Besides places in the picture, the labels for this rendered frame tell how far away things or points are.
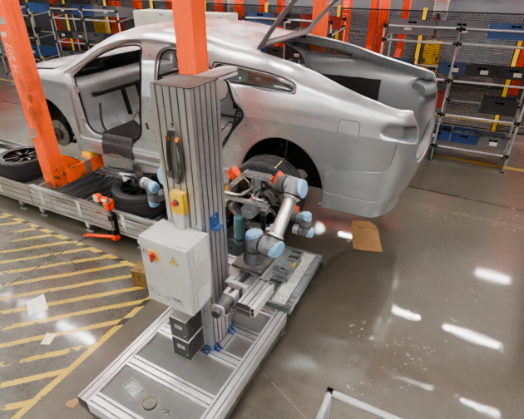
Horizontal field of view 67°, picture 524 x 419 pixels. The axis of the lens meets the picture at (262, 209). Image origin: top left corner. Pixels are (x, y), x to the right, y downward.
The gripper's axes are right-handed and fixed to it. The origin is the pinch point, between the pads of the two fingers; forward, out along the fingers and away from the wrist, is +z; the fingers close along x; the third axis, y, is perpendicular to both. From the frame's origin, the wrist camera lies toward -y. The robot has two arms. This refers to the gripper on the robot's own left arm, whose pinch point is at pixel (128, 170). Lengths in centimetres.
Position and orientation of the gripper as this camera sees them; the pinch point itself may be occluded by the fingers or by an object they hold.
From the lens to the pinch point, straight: 311.6
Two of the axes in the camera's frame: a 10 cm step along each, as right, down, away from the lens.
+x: 6.7, -2.5, 7.0
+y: -0.9, 9.1, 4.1
